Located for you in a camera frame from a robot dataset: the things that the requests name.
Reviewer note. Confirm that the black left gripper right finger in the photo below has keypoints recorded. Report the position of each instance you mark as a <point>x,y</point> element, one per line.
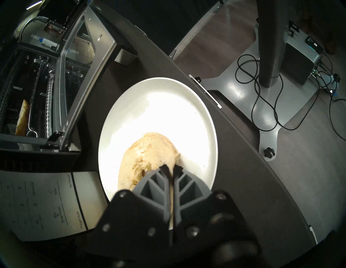
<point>205,216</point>

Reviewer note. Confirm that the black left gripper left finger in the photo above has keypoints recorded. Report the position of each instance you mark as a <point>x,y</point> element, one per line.
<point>135,216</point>

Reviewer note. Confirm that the dark crusted bagel half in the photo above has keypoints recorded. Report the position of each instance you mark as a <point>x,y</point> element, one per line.
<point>146,156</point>

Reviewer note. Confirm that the round white plate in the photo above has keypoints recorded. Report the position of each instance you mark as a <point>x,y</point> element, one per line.
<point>162,108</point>

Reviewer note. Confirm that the pale crusted bagel half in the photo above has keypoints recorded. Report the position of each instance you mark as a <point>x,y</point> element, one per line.
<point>23,119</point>

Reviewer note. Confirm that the glass toaster oven door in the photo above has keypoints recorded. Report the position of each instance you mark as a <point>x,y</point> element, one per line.
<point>105,40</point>

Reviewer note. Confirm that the black microwave oven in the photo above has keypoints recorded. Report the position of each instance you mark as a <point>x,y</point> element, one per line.
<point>40,205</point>

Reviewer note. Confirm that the grey computer box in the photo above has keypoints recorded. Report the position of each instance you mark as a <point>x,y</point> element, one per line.
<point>297,62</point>

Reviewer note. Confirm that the white bottle blue cap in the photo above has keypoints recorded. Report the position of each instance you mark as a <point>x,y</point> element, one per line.
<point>50,42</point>

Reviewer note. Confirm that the chrome gooseneck faucet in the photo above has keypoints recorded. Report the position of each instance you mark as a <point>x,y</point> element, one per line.
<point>32,19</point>

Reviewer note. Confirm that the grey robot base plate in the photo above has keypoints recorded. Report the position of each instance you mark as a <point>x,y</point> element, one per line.
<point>238,89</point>

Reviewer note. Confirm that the dark robot pedestal column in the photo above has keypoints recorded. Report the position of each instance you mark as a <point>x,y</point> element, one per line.
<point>270,40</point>

